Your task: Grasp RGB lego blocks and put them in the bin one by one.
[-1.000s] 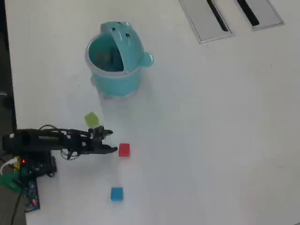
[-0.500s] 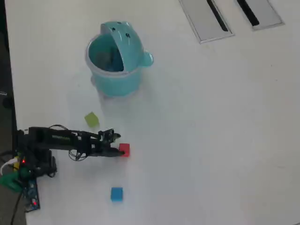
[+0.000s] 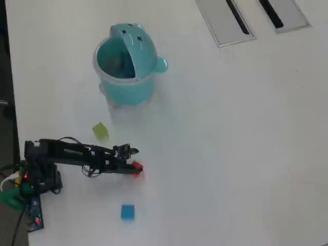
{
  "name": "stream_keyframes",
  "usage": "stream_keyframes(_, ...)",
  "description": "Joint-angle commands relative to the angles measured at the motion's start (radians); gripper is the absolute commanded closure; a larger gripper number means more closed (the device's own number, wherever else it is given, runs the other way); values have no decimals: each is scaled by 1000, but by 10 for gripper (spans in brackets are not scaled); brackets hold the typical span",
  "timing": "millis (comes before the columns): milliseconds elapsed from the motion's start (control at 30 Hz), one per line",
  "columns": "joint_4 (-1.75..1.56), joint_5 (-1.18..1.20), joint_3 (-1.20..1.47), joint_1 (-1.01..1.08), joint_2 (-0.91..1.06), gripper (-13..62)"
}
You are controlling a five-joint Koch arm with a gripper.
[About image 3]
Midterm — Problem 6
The black power cable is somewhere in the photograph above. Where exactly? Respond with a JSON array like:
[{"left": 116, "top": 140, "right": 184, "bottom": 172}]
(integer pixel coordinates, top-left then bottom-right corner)
[{"left": 9, "top": 204, "right": 28, "bottom": 246}]

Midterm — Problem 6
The blue block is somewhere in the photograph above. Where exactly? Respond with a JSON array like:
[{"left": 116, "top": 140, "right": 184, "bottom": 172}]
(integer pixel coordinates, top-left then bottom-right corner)
[{"left": 120, "top": 204, "right": 136, "bottom": 221}]

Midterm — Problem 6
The teal whale bin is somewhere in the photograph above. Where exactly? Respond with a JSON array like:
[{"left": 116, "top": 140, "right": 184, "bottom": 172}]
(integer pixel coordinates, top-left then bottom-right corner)
[{"left": 92, "top": 23, "right": 169, "bottom": 108}]

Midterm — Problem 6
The red block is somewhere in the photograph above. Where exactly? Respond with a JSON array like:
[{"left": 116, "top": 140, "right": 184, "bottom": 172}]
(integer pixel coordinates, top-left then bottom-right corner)
[{"left": 131, "top": 160, "right": 145, "bottom": 178}]

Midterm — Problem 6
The green block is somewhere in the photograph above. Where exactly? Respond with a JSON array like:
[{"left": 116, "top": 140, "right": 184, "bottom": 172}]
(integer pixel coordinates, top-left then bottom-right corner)
[{"left": 92, "top": 122, "right": 109, "bottom": 140}]

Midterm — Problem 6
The blue circuit board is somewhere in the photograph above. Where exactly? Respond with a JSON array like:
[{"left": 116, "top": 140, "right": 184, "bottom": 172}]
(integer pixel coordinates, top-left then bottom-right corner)
[{"left": 25, "top": 194, "right": 45, "bottom": 233}]

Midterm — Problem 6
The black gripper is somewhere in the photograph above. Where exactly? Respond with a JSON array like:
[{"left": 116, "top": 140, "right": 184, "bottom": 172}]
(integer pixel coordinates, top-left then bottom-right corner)
[{"left": 98, "top": 147, "right": 144, "bottom": 175}]

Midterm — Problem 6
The green table clamp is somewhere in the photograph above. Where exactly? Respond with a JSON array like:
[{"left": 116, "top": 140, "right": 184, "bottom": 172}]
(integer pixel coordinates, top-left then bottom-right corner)
[{"left": 0, "top": 186, "right": 29, "bottom": 211}]

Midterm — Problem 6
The silver table cable cover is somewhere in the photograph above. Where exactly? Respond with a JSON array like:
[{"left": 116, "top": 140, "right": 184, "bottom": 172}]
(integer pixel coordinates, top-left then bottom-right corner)
[
  {"left": 195, "top": 0, "right": 257, "bottom": 49},
  {"left": 256, "top": 0, "right": 312, "bottom": 35}
]

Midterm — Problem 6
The white cable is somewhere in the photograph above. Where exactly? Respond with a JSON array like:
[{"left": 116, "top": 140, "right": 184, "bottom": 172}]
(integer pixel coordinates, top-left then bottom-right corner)
[{"left": 0, "top": 173, "right": 20, "bottom": 193}]

